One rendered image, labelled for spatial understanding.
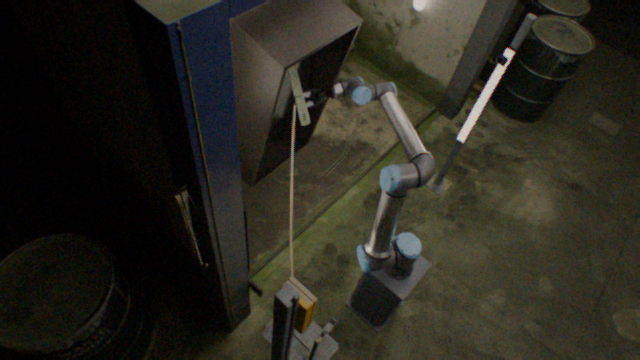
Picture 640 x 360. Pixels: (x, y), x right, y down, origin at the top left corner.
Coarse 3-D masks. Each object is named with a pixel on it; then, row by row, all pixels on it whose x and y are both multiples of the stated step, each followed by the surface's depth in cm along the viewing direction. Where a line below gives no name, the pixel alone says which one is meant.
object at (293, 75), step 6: (294, 66) 213; (288, 72) 213; (294, 72) 214; (294, 78) 214; (294, 84) 215; (300, 84) 215; (294, 90) 215; (300, 90) 216; (294, 96) 218; (300, 96) 216; (294, 102) 235; (300, 102) 217; (300, 108) 217; (306, 108) 218; (300, 114) 218; (306, 114) 218; (306, 120) 219
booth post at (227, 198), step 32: (128, 0) 97; (160, 0) 97; (192, 0) 98; (224, 0) 100; (160, 32) 96; (192, 32) 99; (224, 32) 107; (160, 64) 106; (192, 64) 105; (224, 64) 114; (160, 96) 118; (224, 96) 122; (160, 128) 134; (192, 128) 120; (224, 128) 132; (192, 160) 131; (224, 160) 143; (192, 192) 151; (224, 192) 156; (224, 224) 172; (224, 256) 191; (224, 288) 216; (224, 320) 264
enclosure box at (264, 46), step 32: (288, 0) 210; (320, 0) 216; (256, 32) 193; (288, 32) 199; (320, 32) 205; (352, 32) 228; (256, 64) 200; (288, 64) 189; (320, 64) 260; (256, 96) 217; (288, 96) 302; (256, 128) 236; (288, 128) 321; (256, 160) 259
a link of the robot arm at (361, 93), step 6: (354, 84) 217; (360, 84) 216; (366, 84) 216; (372, 84) 216; (348, 90) 220; (354, 90) 214; (360, 90) 211; (366, 90) 212; (372, 90) 214; (354, 96) 213; (360, 96) 213; (366, 96) 213; (372, 96) 215; (360, 102) 214; (366, 102) 215
